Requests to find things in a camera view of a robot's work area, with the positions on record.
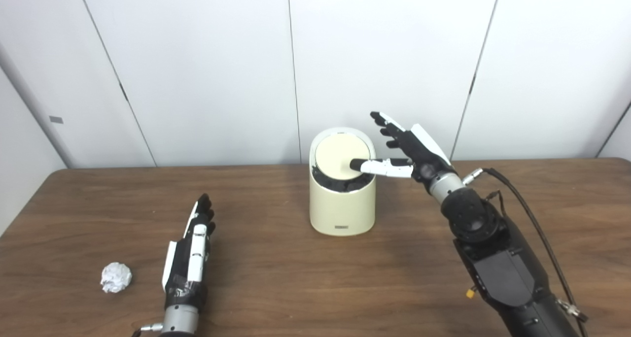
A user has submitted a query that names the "white and black right hand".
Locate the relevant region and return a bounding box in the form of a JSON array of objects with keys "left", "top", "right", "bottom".
[{"left": 349, "top": 111, "right": 456, "bottom": 185}]

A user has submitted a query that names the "white and black left hand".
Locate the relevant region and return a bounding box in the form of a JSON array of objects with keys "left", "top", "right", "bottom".
[{"left": 162, "top": 194, "right": 216, "bottom": 312}]

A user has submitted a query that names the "white paper ball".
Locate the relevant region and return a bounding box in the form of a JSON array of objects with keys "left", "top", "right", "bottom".
[{"left": 100, "top": 262, "right": 133, "bottom": 294}]

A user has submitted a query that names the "round cream bin lid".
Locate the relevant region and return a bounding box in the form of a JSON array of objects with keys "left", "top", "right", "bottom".
[{"left": 315, "top": 134, "right": 371, "bottom": 181}]

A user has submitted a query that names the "cream-colored bin body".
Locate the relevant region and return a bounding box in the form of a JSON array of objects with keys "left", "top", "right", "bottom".
[{"left": 309, "top": 127, "right": 377, "bottom": 237}]

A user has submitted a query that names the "black bin liner bag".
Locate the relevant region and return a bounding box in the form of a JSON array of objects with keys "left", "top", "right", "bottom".
[{"left": 311, "top": 166, "right": 375, "bottom": 194}]

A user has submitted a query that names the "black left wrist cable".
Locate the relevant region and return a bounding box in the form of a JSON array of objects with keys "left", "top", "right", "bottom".
[{"left": 131, "top": 323, "right": 163, "bottom": 337}]

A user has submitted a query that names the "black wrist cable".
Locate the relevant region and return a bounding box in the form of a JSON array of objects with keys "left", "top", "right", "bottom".
[
  {"left": 131, "top": 323, "right": 163, "bottom": 337},
  {"left": 462, "top": 168, "right": 590, "bottom": 323}
]

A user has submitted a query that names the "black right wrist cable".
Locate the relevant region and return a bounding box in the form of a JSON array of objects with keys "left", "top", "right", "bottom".
[{"left": 462, "top": 168, "right": 590, "bottom": 323}]

